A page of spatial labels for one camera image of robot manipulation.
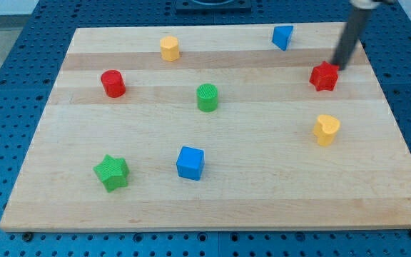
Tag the blue triangle block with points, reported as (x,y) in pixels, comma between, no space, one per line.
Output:
(282,36)

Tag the wooden board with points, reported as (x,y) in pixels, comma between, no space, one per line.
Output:
(263,171)

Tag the green cylinder block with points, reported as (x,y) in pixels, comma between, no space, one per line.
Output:
(207,97)

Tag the blue cube block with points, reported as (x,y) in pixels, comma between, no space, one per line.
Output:
(190,163)

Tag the yellow hexagon block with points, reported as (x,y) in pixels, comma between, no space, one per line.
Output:
(169,48)

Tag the green star block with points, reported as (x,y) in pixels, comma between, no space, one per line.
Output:
(112,173)

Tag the red cylinder block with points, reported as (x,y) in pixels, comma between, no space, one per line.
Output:
(113,83)

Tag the yellow heart block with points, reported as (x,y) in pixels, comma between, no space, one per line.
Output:
(325,129)

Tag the red star block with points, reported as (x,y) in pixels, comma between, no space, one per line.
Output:
(324,76)

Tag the black cylindrical pointer rod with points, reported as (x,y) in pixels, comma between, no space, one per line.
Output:
(356,23)

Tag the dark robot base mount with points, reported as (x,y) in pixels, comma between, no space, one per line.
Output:
(183,6)

